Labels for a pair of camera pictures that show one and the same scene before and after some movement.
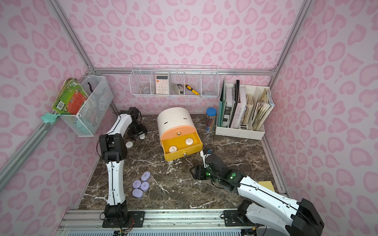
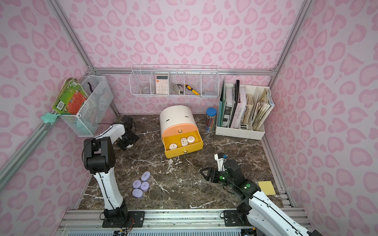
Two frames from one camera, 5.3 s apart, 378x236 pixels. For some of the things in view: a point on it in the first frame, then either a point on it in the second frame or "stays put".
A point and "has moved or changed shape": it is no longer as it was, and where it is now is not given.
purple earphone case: x=144 y=186 stays put
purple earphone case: x=136 y=184 stays put
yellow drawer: x=179 y=142 has moved or changed shape
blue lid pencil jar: x=210 y=119 stays put
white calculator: x=162 y=84 stays put
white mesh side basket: x=85 y=123 stays put
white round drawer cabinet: x=174 y=117 has moved or changed shape
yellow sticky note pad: x=267 y=184 stays put
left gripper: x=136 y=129 to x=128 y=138
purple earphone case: x=145 y=176 stays put
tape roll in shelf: x=145 y=90 stays put
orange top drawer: x=177 y=131 has moved or changed shape
